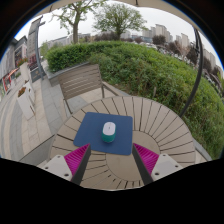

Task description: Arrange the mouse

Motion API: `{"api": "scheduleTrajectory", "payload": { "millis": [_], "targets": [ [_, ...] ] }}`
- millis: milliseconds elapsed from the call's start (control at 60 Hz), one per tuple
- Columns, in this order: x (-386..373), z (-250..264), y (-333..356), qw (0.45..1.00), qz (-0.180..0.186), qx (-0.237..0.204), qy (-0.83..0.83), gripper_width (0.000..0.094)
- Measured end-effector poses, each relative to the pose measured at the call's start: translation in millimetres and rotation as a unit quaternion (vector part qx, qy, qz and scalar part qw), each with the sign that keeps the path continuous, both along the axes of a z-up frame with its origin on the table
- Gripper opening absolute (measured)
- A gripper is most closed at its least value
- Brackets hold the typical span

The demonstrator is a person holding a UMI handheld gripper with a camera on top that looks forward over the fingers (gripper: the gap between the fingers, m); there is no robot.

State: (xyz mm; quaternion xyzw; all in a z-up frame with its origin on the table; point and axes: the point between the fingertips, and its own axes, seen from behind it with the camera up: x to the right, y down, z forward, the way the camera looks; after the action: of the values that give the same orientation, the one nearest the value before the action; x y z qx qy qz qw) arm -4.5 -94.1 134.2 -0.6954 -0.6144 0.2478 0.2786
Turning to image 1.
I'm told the white flower planter box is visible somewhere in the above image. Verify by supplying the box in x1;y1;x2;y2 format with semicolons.
16;86;36;121
25;79;37;105

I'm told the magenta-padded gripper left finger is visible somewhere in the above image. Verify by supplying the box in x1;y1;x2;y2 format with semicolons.
41;143;92;186

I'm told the grey storefront building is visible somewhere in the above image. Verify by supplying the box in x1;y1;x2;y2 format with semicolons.
0;16;47;98

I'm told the group of tall apartment buildings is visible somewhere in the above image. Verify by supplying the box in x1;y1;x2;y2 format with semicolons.
141;23;222;72

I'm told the beige umbrella canopy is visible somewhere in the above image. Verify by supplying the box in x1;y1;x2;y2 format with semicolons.
36;0;188;14

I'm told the slatted outdoor chair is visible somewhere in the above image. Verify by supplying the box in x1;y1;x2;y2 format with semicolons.
57;63;122;115

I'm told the dense round-crowned tree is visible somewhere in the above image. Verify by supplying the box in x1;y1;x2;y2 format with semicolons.
92;2;148;42

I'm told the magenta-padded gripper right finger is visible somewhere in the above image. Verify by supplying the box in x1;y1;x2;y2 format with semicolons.
131;143;184;186

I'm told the blue rectangular mouse pad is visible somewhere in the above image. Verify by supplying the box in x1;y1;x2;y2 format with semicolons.
72;111;134;157

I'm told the dark curved umbrella pole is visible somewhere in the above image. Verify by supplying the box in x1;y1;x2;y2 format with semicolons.
178;27;205;118

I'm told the white and teal computer mouse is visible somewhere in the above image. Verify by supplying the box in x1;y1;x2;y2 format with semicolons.
101;121;117;144

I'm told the thin-crowned tree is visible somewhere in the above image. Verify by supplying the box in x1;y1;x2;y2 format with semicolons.
52;0;106;45

